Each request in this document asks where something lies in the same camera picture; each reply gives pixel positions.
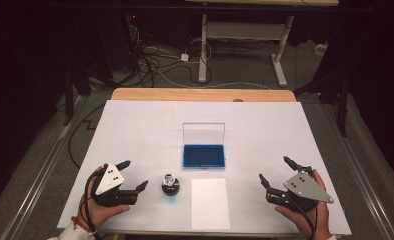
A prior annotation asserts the person's left hand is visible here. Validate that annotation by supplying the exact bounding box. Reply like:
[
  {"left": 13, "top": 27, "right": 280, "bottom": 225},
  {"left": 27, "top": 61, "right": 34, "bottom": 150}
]
[{"left": 76, "top": 165, "right": 131, "bottom": 231}]

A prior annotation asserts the red bracelet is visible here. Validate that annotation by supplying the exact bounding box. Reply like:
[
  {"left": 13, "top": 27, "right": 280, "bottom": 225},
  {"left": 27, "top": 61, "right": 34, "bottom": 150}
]
[{"left": 70, "top": 215, "right": 93, "bottom": 235}]

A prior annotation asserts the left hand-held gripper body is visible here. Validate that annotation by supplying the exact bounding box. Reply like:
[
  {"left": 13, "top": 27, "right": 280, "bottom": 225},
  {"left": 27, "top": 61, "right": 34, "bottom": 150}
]
[{"left": 91, "top": 163, "right": 139, "bottom": 208}]

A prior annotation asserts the white desk frame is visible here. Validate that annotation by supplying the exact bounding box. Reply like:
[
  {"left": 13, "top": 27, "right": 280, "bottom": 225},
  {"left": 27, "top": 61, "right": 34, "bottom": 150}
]
[{"left": 184, "top": 0, "right": 340, "bottom": 88}]

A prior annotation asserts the tangle of floor cables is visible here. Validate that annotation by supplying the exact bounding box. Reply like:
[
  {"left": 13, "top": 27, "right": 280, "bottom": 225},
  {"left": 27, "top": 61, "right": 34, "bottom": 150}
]
[{"left": 126, "top": 24, "right": 216, "bottom": 89}]

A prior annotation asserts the white power strip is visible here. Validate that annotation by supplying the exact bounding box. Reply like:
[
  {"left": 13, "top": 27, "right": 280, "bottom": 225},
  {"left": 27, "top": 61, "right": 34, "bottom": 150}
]
[{"left": 314, "top": 43, "right": 329, "bottom": 56}]

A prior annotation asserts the right hand-held gripper black cable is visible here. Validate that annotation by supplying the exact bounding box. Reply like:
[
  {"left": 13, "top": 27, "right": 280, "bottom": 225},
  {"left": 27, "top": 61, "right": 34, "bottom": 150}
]
[{"left": 290, "top": 194, "right": 319, "bottom": 240}]

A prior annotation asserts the metal floor rail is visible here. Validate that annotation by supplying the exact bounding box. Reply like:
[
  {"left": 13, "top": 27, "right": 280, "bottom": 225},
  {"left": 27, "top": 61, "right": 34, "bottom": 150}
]
[
  {"left": 3, "top": 95, "right": 88, "bottom": 240},
  {"left": 323, "top": 103, "right": 394, "bottom": 240}
]

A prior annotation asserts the wooden table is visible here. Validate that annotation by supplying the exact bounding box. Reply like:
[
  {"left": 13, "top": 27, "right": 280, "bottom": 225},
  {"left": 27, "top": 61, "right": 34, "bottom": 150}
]
[{"left": 110, "top": 87, "right": 298, "bottom": 103}]

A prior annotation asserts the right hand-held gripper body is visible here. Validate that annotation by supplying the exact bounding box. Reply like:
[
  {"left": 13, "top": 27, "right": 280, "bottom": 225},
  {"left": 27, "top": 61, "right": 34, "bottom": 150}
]
[{"left": 265, "top": 164, "right": 335, "bottom": 213}]

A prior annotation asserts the black stand leg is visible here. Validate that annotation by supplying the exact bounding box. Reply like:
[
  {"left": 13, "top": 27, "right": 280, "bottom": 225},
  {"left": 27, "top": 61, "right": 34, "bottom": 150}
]
[
  {"left": 62, "top": 63, "right": 75, "bottom": 127},
  {"left": 337, "top": 74, "right": 350, "bottom": 138}
]

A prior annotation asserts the person's right hand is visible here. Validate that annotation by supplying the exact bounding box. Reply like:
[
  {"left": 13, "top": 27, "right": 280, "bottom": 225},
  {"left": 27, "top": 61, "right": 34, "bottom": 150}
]
[{"left": 274, "top": 168, "right": 331, "bottom": 240}]

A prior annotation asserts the hand-held gripper black cable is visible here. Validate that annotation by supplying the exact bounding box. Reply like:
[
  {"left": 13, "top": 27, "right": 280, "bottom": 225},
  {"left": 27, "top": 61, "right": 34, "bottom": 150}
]
[
  {"left": 80, "top": 169, "right": 102, "bottom": 240},
  {"left": 290, "top": 194, "right": 319, "bottom": 240}
]

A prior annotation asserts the left hand-held gripper black cable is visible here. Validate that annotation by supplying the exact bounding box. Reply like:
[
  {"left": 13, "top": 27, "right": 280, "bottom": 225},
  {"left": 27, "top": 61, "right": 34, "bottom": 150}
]
[{"left": 80, "top": 169, "right": 102, "bottom": 240}]

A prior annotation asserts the blue ink pad clear lid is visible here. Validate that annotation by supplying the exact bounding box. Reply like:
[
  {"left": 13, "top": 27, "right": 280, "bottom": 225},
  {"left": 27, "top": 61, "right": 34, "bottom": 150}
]
[{"left": 182, "top": 122, "right": 227, "bottom": 170}]

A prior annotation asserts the white paper sheet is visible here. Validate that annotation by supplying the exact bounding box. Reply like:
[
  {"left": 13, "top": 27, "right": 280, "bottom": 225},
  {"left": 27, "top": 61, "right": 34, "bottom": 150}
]
[{"left": 190, "top": 178, "right": 231, "bottom": 231}]

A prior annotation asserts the white board table cover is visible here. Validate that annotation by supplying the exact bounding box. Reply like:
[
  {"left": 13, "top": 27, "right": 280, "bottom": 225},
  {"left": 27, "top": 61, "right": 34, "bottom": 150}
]
[{"left": 56, "top": 99, "right": 353, "bottom": 236}]

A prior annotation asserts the black round stamp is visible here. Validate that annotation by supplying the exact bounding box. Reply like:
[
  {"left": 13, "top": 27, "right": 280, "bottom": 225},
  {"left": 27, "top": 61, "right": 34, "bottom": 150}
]
[{"left": 161, "top": 172, "right": 181, "bottom": 197}]

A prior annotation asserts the black floor cable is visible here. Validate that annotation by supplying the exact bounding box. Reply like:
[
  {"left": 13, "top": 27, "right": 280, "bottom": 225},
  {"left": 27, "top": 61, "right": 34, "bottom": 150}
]
[{"left": 67, "top": 103, "right": 107, "bottom": 169}]

